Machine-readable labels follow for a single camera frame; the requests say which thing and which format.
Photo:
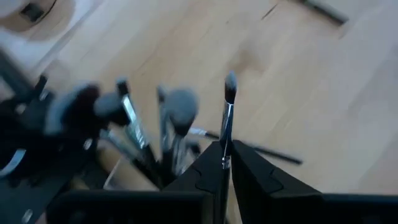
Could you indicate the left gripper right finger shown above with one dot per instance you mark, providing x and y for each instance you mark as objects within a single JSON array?
[{"x": 264, "y": 193}]

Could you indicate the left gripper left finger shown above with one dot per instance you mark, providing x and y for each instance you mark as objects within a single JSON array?
[{"x": 211, "y": 174}]

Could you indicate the fan makeup brush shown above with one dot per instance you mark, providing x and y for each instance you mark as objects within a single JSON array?
[{"x": 81, "y": 105}]

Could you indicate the clear acrylic organizer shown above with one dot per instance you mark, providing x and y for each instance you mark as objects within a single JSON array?
[{"x": 130, "y": 181}]

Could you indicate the white cylindrical cup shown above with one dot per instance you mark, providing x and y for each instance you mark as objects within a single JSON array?
[{"x": 56, "y": 21}]

